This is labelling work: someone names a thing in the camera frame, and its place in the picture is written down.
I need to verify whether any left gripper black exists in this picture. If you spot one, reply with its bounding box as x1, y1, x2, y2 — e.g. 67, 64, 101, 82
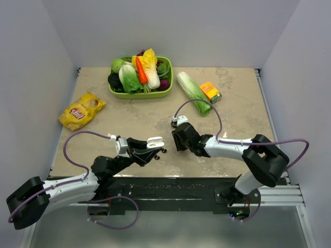
110, 137, 161, 176

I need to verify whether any white earbud charging case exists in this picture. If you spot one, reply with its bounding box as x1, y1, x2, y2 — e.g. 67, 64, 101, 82
146, 136, 164, 149

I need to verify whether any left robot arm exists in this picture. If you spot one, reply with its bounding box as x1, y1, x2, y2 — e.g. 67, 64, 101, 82
6, 136, 164, 230

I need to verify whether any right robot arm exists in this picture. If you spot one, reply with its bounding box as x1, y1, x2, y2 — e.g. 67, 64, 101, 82
171, 121, 289, 203

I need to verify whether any green plastic basket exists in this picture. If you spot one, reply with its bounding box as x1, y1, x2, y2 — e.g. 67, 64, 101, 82
109, 56, 173, 100

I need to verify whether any orange juice carton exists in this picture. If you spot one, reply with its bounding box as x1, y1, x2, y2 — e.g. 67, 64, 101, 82
200, 82, 222, 104

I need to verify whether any purple onion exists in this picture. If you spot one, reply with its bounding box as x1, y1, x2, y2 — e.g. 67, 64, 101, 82
157, 79, 170, 91

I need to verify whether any napa cabbage on table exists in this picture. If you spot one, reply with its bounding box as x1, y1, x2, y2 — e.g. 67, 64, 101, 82
176, 72, 212, 116

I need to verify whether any green white bok choy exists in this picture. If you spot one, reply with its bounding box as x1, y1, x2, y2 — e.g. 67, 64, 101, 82
118, 65, 143, 94

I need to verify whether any dark leafy vegetable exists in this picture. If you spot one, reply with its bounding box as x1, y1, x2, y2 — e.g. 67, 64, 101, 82
108, 73, 125, 93

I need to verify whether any yellow Lays chips bag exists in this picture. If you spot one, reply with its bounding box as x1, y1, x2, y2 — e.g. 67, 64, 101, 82
58, 92, 106, 131

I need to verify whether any orange toy carrot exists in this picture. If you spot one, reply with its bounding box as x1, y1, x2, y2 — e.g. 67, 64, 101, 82
136, 56, 151, 93

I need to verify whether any yellow white cabbage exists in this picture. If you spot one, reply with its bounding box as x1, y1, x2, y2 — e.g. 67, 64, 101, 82
131, 49, 160, 92

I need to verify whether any round green vegetable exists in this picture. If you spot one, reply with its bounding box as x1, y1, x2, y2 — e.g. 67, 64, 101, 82
111, 58, 126, 73

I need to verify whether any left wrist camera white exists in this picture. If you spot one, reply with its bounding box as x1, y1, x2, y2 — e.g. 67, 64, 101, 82
110, 135, 129, 158

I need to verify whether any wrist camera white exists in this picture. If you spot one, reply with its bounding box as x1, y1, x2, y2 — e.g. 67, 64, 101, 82
110, 135, 129, 158
171, 115, 188, 127

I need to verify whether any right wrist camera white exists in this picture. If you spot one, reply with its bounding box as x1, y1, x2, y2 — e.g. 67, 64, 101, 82
171, 115, 188, 127

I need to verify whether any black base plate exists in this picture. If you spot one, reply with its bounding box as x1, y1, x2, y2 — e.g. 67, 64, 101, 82
90, 177, 259, 215

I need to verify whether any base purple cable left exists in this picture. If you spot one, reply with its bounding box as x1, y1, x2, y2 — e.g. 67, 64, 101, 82
86, 192, 140, 229

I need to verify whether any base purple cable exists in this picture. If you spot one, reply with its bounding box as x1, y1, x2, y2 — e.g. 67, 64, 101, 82
231, 201, 261, 223
86, 192, 140, 229

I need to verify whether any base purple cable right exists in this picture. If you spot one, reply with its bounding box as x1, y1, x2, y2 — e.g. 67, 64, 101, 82
231, 201, 261, 223

